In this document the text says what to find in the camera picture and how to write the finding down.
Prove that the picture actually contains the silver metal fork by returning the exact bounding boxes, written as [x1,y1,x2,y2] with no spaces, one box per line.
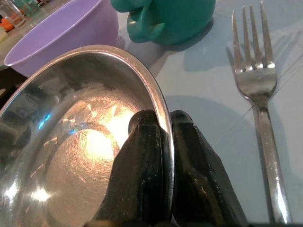
[231,0,294,225]

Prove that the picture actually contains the clear drinking glass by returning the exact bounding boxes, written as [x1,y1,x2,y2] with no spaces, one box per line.
[0,0,26,28]

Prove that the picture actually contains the teal ceramic mug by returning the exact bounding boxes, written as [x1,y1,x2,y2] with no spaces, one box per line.
[110,0,216,47]

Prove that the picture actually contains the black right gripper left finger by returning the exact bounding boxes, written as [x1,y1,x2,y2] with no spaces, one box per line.
[85,110,171,227]

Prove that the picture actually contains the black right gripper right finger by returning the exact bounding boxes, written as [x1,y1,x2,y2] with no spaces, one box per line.
[169,110,249,227]

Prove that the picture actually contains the purple plastic bowl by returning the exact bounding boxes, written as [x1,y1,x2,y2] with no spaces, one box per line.
[3,0,119,78]

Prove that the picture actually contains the stainless steel plate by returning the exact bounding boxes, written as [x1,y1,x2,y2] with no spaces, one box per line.
[0,44,178,227]

